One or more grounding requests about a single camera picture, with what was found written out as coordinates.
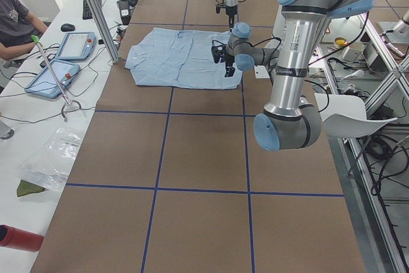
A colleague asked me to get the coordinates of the light blue button shirt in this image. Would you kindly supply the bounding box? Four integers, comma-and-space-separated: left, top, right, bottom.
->
125, 27, 242, 90

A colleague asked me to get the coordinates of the aluminium frame post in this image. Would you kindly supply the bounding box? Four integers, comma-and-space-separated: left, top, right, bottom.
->
86, 0, 120, 63

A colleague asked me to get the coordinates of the green cloth piece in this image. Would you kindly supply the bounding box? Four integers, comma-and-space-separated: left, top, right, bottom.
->
16, 180, 45, 198

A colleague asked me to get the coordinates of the red cylinder bottle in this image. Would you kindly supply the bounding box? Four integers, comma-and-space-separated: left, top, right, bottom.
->
1, 225, 44, 252

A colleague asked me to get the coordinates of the black computer mouse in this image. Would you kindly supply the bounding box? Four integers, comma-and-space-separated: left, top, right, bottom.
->
60, 23, 75, 32

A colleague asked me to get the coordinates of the black keyboard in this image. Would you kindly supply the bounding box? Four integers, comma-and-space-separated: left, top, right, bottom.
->
82, 0, 103, 20

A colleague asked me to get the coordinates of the teach pendant tablet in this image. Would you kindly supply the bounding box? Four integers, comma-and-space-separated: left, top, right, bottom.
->
55, 32, 96, 61
24, 59, 80, 98

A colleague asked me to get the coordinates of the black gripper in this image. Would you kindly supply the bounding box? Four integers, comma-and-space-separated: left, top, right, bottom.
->
225, 5, 238, 32
224, 54, 235, 77

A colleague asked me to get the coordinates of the seated person grey shirt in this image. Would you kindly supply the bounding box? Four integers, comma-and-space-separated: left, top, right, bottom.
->
1, 0, 48, 60

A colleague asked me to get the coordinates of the far teach pendant tablet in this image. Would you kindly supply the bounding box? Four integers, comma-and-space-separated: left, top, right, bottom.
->
55, 32, 96, 61

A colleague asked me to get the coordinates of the clear plastic bag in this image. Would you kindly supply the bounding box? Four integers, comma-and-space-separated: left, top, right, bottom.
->
20, 127, 85, 192

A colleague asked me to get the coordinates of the near teach pendant tablet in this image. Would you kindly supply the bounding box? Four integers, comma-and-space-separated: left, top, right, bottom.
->
24, 59, 80, 98

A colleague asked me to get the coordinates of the metal rod stand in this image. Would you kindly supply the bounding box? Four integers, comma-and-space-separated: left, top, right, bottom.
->
31, 35, 82, 122

